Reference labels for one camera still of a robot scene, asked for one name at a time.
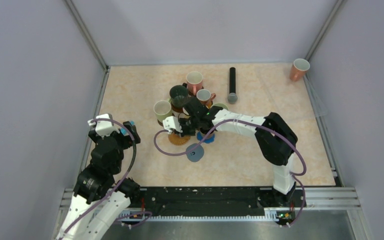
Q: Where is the dark green mug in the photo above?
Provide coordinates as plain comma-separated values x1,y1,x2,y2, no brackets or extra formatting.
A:
169,85,189,109

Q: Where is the brown ringed wooden coaster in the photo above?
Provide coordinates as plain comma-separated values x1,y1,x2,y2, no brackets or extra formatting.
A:
171,104,184,113

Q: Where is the small yellow cup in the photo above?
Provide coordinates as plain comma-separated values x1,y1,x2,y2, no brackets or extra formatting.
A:
171,132,183,138

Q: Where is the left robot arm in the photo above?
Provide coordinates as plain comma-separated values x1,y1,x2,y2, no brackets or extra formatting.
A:
56,114,141,240

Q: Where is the small pink cup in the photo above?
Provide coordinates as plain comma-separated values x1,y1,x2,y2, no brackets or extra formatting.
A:
196,89,217,106

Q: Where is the black cup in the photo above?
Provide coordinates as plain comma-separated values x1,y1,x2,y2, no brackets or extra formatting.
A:
200,130,215,140

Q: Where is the pale green cup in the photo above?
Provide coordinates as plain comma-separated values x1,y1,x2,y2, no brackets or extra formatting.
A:
153,100,173,124

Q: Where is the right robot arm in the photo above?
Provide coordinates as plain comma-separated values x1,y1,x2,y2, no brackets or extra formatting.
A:
163,97,298,206

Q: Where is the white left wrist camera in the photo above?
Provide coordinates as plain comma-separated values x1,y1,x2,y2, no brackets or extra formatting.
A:
87,113,118,138

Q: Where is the black microphone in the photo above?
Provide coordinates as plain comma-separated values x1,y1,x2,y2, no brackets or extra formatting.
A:
227,67,238,104

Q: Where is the grey blue coaster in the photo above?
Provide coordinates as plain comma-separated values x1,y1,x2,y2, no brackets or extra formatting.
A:
186,143,205,163

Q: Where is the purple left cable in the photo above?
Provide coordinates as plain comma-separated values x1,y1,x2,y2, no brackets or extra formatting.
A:
56,117,138,240

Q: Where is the woven rattan coaster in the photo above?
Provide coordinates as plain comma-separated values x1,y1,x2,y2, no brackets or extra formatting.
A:
168,133,191,146

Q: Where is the blue flower coaster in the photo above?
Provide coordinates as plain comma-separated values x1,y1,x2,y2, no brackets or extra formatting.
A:
196,132,215,144

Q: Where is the light green mug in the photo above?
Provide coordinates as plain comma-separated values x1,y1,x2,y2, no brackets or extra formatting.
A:
213,103,229,110

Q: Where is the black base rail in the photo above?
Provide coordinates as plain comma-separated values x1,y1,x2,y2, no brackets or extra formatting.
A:
129,186,307,217

